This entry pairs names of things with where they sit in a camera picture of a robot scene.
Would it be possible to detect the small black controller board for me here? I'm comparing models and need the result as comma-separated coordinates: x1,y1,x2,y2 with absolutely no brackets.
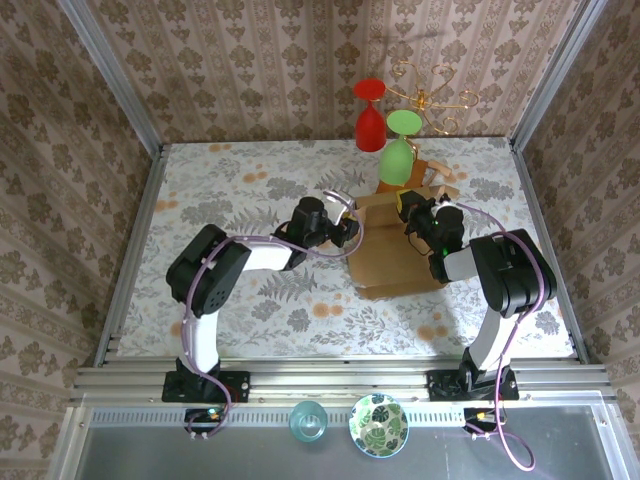
184,407,227,434
463,407,504,434

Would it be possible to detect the green plastic wine glass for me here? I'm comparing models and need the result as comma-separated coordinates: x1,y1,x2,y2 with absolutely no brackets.
378,109,422,185

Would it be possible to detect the brown cardboard box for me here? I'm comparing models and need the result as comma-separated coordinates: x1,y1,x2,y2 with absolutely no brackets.
347,183,461,302

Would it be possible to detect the leaf pattern bowl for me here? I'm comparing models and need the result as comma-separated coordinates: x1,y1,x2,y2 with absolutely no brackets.
348,393,410,459

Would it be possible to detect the red plastic wine glass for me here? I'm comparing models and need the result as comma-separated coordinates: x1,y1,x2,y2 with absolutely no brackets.
353,77,389,152

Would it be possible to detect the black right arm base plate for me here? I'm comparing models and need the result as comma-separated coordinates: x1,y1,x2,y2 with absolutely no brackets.
427,367,520,401

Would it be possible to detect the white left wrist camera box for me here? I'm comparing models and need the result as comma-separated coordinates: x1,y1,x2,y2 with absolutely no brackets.
324,192,353,224

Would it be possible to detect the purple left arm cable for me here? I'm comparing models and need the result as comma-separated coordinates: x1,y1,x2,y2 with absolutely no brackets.
177,188,365,441

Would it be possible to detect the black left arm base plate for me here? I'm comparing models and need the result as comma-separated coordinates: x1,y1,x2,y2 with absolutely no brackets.
162,370,251,404

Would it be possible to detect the brown wooden stand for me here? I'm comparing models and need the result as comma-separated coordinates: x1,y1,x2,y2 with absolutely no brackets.
374,157,454,196

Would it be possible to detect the aluminium frame post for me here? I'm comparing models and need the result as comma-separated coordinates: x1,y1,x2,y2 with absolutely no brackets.
57,0,165,157
509,0,601,151

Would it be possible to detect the gold wire glass rack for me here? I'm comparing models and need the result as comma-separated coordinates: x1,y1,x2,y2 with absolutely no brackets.
384,59,479,136

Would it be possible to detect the grey metal shelf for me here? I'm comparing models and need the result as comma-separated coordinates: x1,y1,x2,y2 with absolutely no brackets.
47,403,639,480

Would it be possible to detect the teal glass cup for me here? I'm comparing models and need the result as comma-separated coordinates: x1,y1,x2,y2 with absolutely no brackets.
288,399,327,442

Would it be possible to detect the aluminium table side rail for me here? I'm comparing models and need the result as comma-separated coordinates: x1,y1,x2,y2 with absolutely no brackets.
507,137,591,364
93,144,166,369

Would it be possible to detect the aluminium front mounting rail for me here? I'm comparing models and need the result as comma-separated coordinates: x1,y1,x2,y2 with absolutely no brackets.
69,357,621,406

